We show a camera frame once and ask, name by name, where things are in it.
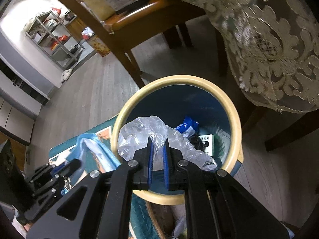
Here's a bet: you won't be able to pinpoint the light blue face mask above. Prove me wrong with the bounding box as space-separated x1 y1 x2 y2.
66 133 121 180

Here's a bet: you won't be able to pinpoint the clear plastic bag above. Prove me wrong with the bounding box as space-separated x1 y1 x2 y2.
117 116 217 171

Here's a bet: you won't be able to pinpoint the white green small box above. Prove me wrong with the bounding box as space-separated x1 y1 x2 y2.
198 134 214 157

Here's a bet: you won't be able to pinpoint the blue plastic wrapper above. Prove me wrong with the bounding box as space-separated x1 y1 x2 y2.
175 116 199 138

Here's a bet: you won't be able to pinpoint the blue bin with cream rim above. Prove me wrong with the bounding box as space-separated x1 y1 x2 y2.
110 74 244 206

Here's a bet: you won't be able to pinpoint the white slippers on floor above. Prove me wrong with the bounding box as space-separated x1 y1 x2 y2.
61 69 72 83

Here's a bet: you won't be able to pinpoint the orange patterned waste bin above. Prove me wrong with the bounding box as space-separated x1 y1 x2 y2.
81 27 111 57

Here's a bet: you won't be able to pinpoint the grey metal storage shelf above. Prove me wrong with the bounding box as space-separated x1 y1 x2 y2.
24 10 84 70

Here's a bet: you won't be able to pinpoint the teal lace-trimmed tablecloth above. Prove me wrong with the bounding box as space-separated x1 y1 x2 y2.
181 0 318 113

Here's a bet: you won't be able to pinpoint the wooden dining chair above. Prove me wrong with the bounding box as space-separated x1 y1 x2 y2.
59 0 205 88

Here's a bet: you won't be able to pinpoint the black box on chair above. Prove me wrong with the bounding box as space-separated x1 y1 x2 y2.
116 0 149 15

